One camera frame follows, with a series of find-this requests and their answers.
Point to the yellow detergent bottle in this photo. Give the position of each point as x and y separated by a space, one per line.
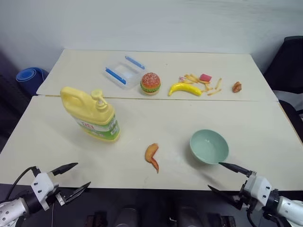
90 111

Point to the toy chicken wing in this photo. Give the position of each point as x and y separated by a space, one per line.
151 153

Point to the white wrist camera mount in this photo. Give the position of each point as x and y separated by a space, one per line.
259 189
41 185

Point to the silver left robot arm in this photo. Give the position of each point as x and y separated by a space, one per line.
9 210

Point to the blue rolled foam mat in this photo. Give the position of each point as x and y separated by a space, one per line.
29 76

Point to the clear box with blue clips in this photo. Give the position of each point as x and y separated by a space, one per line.
122 75

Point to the toy fried chicken piece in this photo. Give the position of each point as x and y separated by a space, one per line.
237 87

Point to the toy hamburger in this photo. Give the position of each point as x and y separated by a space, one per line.
150 84

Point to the mint green bowl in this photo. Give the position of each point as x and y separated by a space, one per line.
209 146

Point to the dark rounded shape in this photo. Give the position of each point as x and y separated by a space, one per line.
125 216
185 217

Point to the small pink white toy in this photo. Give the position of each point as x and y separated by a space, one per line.
181 78

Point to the red toy fries carton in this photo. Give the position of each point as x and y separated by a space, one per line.
205 78

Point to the toy french fry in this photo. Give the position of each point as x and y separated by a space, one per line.
204 82
218 83
188 77
207 89
194 78
214 92
189 82

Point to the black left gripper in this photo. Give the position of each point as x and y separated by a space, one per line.
56 194

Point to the yellow toy banana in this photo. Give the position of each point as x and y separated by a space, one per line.
184 89

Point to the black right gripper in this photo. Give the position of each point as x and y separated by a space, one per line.
243 201

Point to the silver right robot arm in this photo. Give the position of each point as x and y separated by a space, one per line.
290 209

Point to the dark brown block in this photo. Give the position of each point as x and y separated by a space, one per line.
98 220

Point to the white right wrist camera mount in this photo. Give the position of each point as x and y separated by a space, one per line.
259 189

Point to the black office chair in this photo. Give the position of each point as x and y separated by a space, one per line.
284 71

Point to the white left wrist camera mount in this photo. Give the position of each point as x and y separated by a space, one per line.
41 185

